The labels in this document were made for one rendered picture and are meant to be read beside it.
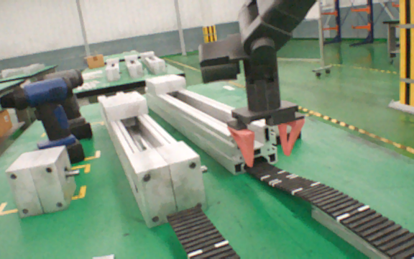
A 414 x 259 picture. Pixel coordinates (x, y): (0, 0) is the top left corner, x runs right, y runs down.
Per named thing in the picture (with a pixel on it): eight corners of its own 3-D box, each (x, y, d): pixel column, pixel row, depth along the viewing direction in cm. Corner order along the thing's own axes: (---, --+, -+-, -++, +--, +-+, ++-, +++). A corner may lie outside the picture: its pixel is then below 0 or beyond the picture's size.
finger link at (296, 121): (254, 156, 64) (249, 108, 61) (286, 147, 66) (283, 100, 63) (274, 167, 57) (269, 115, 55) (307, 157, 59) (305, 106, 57)
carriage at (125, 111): (150, 123, 91) (146, 98, 89) (109, 132, 87) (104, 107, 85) (139, 112, 105) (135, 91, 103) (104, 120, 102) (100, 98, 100)
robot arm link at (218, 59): (276, 42, 45) (267, -1, 50) (192, 53, 47) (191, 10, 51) (274, 91, 56) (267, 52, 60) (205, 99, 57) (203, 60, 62)
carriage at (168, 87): (187, 96, 119) (185, 77, 117) (157, 103, 116) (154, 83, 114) (175, 91, 134) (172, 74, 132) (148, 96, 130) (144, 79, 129)
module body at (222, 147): (277, 162, 68) (274, 122, 66) (233, 175, 65) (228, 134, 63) (171, 102, 142) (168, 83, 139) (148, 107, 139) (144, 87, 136)
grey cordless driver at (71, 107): (97, 135, 108) (82, 68, 102) (34, 154, 98) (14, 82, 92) (90, 132, 114) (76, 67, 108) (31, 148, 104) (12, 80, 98)
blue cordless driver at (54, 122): (90, 159, 87) (70, 75, 81) (11, 184, 77) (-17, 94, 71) (83, 152, 93) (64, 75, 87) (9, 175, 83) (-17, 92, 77)
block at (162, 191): (221, 205, 55) (213, 152, 53) (148, 228, 51) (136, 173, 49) (202, 185, 63) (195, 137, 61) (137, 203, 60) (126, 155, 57)
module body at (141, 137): (190, 188, 63) (182, 146, 60) (137, 203, 60) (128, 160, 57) (126, 112, 136) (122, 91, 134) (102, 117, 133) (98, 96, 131)
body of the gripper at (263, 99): (231, 119, 60) (226, 78, 58) (279, 108, 63) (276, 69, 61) (248, 128, 54) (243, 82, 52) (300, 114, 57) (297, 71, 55)
